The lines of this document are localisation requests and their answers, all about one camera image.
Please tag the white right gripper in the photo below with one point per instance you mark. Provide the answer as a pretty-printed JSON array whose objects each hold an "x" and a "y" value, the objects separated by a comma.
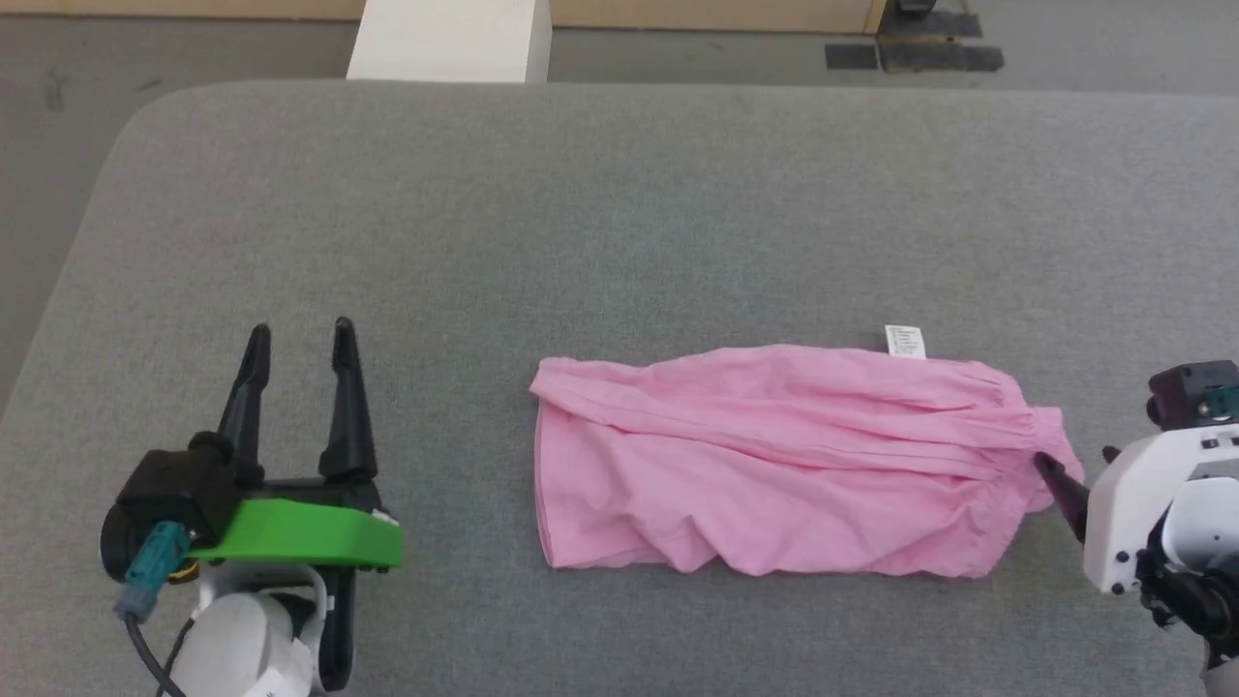
[{"x": 1128, "y": 513}]

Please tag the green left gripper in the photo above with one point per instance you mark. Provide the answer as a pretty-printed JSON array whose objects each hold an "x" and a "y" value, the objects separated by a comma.
[{"x": 310, "y": 537}]

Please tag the pink cloth garment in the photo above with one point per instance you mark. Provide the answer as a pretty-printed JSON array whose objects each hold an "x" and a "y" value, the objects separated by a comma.
[{"x": 774, "y": 465}]

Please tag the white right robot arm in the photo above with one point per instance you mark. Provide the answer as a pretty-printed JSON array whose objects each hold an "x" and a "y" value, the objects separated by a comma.
[{"x": 1200, "y": 523}]

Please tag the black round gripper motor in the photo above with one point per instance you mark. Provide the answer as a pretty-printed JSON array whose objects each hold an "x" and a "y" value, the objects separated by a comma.
[{"x": 114, "y": 542}]

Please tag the grey fabric sofa cushion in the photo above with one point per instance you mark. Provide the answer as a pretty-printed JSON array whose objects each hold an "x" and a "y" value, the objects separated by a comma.
[{"x": 629, "y": 242}]

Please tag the white box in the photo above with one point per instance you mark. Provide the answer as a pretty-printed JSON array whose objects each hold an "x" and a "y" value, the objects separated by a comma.
[{"x": 445, "y": 39}]

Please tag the large black floor mat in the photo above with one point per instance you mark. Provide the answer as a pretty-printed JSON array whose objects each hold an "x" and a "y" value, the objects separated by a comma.
[{"x": 939, "y": 53}]

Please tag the small black floor mat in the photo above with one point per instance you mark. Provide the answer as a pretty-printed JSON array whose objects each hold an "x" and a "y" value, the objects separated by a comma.
[{"x": 852, "y": 56}]

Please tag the grey metal stand foot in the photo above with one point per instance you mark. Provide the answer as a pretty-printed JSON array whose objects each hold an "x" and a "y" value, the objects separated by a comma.
[{"x": 915, "y": 6}]

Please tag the lemon print wood-framed screen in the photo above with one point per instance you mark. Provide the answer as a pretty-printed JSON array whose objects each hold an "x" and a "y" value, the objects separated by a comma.
[{"x": 678, "y": 15}]

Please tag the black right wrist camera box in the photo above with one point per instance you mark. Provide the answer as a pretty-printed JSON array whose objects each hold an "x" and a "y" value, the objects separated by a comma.
[{"x": 1191, "y": 392}]

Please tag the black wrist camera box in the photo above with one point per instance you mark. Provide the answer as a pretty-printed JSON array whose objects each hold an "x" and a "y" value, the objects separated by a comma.
[
  {"x": 1191, "y": 392},
  {"x": 179, "y": 489}
]

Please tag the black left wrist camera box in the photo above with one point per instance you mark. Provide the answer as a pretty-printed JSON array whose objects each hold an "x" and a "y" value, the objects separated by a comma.
[{"x": 179, "y": 489}]

